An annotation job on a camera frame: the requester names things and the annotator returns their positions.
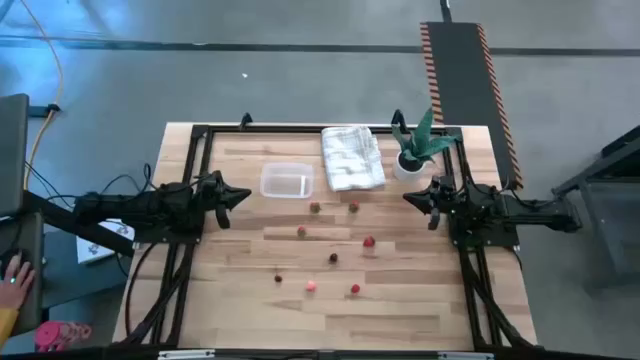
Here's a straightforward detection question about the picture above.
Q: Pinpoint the grey mouse pad panel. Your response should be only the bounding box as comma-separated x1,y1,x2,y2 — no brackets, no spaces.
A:
0,212,45,336

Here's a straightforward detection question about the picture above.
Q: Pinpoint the white box with printed markers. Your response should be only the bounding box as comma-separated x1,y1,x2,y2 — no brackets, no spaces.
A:
75,219,136,265

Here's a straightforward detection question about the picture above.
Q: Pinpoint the dark desk top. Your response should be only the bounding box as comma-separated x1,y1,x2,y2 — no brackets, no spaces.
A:
39,227,134,311

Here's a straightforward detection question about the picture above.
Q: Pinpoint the black desk beam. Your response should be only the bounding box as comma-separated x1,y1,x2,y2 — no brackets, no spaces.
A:
22,189,136,257

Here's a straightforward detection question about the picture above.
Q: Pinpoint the black floor bracket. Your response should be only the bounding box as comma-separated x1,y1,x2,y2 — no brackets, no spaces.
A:
27,102,64,119

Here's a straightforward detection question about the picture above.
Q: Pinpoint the dark grey monitor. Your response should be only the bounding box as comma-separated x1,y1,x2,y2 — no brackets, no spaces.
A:
0,93,30,217

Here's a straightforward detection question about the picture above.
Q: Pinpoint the green plant with white pot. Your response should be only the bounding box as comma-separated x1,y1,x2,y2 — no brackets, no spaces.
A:
390,107,459,182

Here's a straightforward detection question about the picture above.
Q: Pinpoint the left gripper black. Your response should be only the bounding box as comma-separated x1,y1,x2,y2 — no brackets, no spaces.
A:
202,170,252,231

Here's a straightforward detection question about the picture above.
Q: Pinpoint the person's hand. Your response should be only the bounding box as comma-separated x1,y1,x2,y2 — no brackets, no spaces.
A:
0,253,37,311

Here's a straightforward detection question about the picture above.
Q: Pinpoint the clear plastic tupperware container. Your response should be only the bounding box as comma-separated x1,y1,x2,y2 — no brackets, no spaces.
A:
259,162,315,200

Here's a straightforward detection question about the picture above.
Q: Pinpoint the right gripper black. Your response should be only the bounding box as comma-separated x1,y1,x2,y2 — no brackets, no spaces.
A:
402,175,454,232

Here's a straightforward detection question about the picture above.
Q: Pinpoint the silver metal bracket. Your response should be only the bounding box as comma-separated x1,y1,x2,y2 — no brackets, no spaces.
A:
437,351,496,360
157,349,216,360

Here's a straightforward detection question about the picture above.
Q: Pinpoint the black aluminium table frame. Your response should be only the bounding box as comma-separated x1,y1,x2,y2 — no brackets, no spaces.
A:
119,123,539,351

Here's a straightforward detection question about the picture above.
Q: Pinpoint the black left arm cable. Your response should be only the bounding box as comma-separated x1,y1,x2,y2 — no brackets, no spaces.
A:
97,162,156,199

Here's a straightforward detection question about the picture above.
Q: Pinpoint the white folded towel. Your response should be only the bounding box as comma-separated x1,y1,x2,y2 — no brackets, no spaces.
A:
320,125,387,193

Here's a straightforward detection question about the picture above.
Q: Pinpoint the black metal cart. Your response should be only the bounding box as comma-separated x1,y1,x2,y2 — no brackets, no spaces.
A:
552,124,640,291

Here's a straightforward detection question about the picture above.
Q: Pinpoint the yellow cable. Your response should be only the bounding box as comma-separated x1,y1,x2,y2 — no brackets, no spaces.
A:
18,0,65,191

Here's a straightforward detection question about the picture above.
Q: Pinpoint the person's forearm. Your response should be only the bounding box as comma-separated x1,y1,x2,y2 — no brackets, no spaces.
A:
0,307,19,351

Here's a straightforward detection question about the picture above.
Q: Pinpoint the black mat with orange stripes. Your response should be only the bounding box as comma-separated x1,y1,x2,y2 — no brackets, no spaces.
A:
418,20,525,191

